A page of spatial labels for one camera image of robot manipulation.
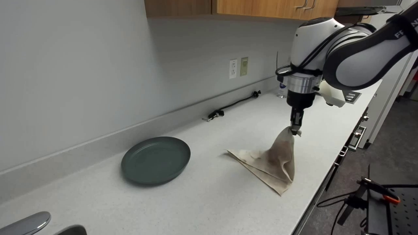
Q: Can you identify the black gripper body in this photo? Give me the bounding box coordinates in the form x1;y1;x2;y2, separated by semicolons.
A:
286;91;315;124

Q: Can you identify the stained beige towel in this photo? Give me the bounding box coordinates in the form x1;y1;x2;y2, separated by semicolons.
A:
229;126;295;196

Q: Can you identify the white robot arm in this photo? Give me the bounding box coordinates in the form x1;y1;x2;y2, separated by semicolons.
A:
276;2;418;134

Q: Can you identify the white power outlet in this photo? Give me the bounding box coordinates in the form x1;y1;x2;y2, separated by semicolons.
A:
229;58;238;79

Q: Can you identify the orange black clamp stand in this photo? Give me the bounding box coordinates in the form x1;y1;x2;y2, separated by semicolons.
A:
337;177;401;224

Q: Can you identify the dark green plate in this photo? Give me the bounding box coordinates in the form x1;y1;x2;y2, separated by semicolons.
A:
122;135;191;186

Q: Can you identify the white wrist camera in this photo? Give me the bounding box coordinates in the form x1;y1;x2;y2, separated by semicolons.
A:
319;81;345;107

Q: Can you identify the black cable on counter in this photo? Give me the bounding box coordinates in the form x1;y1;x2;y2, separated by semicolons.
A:
207;88;263;121

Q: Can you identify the right silver cabinet handle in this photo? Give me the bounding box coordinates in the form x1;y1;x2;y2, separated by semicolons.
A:
304;0;316;10

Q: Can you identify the silver cabinet handle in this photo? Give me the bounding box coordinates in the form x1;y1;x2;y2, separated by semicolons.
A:
295;0;306;10
304;0;316;10

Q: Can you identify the left silver cabinet handle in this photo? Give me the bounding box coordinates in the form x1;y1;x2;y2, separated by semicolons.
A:
295;0;306;10

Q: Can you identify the wooden wall cabinet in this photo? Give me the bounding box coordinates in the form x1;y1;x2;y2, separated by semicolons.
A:
144;0;340;21

